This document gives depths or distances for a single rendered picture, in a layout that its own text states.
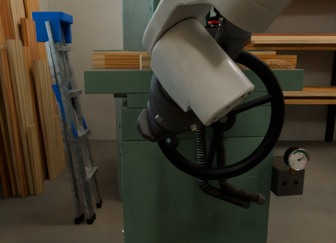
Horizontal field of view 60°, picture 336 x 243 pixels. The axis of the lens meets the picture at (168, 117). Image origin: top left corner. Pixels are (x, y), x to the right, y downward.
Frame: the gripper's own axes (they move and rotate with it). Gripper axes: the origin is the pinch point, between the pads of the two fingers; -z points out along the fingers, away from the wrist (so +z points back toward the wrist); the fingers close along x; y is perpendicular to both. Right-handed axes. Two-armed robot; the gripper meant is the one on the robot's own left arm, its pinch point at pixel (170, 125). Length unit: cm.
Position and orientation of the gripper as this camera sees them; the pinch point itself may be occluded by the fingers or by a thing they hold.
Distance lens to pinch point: 53.4
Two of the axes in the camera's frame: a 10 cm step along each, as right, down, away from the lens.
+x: 9.3, -3.0, 2.0
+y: -3.4, -9.0, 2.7
